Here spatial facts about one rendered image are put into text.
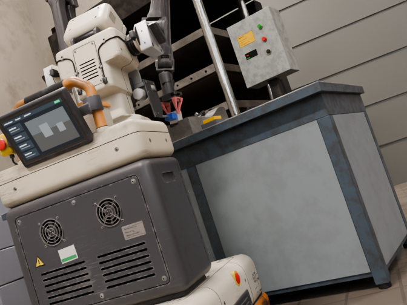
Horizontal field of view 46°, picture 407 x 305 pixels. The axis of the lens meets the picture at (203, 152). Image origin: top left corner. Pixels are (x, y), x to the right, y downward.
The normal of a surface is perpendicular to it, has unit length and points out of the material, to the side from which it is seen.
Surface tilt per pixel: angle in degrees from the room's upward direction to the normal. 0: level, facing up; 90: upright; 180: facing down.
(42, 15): 90
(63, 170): 90
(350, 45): 90
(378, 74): 90
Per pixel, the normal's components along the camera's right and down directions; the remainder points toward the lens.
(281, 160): -0.51, 0.09
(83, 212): -0.33, 0.02
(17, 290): 0.91, -0.32
